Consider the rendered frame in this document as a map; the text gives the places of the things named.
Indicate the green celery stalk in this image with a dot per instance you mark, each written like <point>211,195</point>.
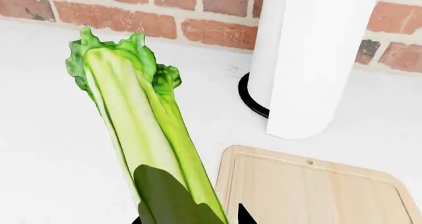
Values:
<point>141,115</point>

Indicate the black paper towel holder base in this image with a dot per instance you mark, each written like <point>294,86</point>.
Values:
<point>251,103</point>

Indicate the white paper towel roll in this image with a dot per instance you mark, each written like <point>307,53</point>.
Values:
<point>310,61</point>

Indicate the light wooden cutting board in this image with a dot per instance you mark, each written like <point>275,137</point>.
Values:
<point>313,192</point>

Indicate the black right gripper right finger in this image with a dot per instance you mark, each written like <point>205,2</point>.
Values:
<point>245,215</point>

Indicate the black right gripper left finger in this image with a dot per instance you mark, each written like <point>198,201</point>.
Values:
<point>136,221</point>

